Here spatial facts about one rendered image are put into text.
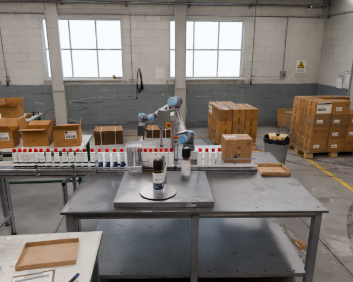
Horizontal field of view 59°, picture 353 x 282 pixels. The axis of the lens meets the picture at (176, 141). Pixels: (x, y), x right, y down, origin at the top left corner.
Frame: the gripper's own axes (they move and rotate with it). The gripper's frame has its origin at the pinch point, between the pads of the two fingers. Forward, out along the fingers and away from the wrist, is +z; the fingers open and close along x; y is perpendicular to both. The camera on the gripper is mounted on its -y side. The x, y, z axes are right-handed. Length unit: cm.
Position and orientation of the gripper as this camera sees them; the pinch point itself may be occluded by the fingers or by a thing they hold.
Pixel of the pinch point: (143, 142)
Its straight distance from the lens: 372.1
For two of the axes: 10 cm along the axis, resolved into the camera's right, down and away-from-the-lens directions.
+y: -10.0, 0.2, -0.3
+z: 0.2, 10.0, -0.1
